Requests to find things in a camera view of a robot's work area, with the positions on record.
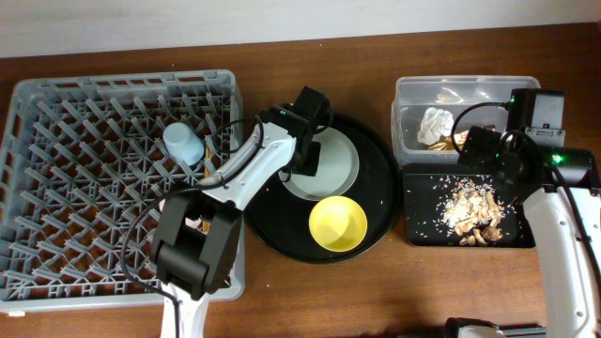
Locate white plate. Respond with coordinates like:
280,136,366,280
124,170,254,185
278,127,360,201

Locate yellow bowl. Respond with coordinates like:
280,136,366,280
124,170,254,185
308,196,368,253

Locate clear plastic bin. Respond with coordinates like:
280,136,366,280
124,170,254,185
391,75,540,166

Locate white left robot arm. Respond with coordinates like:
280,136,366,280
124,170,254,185
150,86,333,337

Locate black rectangular tray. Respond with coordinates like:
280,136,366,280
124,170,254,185
401,163,535,248

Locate light blue cup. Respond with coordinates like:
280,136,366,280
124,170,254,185
162,122,205,165

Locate brown gold coffee sachet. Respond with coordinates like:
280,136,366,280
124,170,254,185
427,130,469,151

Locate food scraps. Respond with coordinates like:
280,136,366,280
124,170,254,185
416,175,510,246

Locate grey dishwasher rack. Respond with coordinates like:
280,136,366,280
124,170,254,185
1,69,243,315

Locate black round tray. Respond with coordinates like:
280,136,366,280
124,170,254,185
245,115,402,264

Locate white napkin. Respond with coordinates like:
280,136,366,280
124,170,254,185
417,107,455,146

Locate wooden chopstick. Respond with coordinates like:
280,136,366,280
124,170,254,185
203,146,212,177

